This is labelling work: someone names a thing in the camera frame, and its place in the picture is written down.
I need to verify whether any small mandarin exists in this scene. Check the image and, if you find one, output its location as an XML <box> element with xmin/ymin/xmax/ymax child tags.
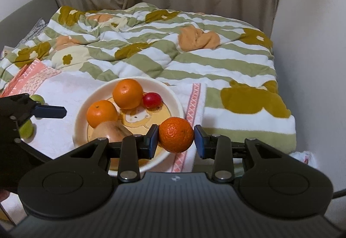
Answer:
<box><xmin>158</xmin><ymin>117</ymin><xmax>194</xmax><ymax>153</ymax></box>

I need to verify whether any green striped floral blanket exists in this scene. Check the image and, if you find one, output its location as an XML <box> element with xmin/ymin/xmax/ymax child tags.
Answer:
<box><xmin>0</xmin><ymin>3</ymin><xmax>296</xmax><ymax>153</ymax></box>

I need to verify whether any white plastic bag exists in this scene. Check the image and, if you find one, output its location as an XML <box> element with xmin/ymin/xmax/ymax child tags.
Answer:
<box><xmin>290</xmin><ymin>150</ymin><xmax>317</xmax><ymax>170</ymax></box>

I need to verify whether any cream plate with bear print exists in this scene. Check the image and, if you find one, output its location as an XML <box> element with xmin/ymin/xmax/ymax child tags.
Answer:
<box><xmin>74</xmin><ymin>76</ymin><xmax>186</xmax><ymax>177</ymax></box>

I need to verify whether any grey headboard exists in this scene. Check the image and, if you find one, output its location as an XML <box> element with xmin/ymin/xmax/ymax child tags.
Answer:
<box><xmin>0</xmin><ymin>0</ymin><xmax>58</xmax><ymax>47</ymax></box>

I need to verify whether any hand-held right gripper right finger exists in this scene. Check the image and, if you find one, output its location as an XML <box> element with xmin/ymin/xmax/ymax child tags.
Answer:
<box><xmin>194</xmin><ymin>124</ymin><xmax>291</xmax><ymax>183</ymax></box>

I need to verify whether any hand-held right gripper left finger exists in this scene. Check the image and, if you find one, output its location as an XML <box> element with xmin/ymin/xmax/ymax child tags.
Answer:
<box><xmin>61</xmin><ymin>124</ymin><xmax>159</xmax><ymax>183</ymax></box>

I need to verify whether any printed paper box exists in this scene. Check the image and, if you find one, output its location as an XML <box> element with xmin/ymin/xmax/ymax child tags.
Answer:
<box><xmin>1</xmin><ymin>46</ymin><xmax>14</xmax><ymax>60</ymax></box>

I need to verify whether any red cherry tomato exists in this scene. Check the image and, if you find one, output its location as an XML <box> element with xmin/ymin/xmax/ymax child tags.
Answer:
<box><xmin>142</xmin><ymin>92</ymin><xmax>163</xmax><ymax>109</ymax></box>

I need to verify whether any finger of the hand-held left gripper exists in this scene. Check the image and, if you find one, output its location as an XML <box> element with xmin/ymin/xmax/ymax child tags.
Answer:
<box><xmin>0</xmin><ymin>94</ymin><xmax>67</xmax><ymax>127</ymax></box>

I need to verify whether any white and pink tablecloth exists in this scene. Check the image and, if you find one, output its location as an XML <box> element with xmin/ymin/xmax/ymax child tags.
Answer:
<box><xmin>0</xmin><ymin>61</ymin><xmax>207</xmax><ymax>174</ymax></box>

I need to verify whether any large orange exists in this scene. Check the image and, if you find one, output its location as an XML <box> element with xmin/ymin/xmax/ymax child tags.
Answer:
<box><xmin>86</xmin><ymin>100</ymin><xmax>119</xmax><ymax>129</ymax></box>
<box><xmin>112</xmin><ymin>79</ymin><xmax>143</xmax><ymax>109</ymax></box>

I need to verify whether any green apple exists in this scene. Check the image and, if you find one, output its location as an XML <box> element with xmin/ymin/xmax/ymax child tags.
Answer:
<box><xmin>29</xmin><ymin>94</ymin><xmax>44</xmax><ymax>105</ymax></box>
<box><xmin>19</xmin><ymin>120</ymin><xmax>34</xmax><ymax>139</ymax></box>

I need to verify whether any grey patterned sheet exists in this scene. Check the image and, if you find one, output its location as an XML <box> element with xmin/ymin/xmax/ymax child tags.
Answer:
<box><xmin>19</xmin><ymin>18</ymin><xmax>49</xmax><ymax>44</ymax></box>

